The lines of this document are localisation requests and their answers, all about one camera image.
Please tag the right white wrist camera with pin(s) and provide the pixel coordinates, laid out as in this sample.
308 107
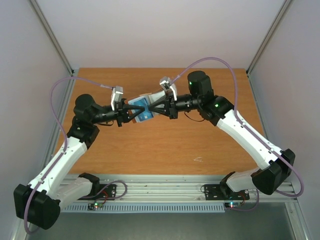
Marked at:
167 85

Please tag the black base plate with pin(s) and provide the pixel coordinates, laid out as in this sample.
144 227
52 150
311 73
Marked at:
212 192
104 192

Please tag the grey slotted cable duct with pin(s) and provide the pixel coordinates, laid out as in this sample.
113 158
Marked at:
136 208

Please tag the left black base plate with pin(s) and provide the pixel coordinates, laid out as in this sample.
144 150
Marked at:
104 192

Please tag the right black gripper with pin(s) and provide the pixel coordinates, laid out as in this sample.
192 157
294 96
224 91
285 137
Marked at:
171 107

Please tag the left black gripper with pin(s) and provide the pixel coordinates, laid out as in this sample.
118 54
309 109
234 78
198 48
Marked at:
121 114

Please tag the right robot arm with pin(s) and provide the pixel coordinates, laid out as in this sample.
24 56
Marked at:
273 163

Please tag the right aluminium corner post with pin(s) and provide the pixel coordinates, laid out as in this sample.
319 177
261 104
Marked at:
284 8

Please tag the left circuit board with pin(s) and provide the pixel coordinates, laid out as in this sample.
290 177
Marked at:
96 206

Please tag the brown leather card holder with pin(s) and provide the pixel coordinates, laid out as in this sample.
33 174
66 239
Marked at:
145 100

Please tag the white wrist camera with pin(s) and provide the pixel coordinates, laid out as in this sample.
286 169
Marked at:
116 95
167 85

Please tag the right circuit board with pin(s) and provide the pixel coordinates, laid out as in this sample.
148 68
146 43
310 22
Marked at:
232 205

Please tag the aluminium corner post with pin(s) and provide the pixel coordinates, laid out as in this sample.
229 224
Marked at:
284 8
52 37

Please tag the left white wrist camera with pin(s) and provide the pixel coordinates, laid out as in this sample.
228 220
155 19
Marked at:
116 95

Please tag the left aluminium corner post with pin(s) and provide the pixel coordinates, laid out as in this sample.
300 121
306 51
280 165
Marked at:
52 37

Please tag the circuit board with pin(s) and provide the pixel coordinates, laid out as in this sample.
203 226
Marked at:
232 205
96 206

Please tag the aluminium rail frame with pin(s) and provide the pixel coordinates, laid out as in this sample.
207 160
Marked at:
157 188

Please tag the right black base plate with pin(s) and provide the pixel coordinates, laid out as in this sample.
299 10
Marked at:
212 192

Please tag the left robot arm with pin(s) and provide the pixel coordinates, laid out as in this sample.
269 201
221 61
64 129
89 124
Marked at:
42 199

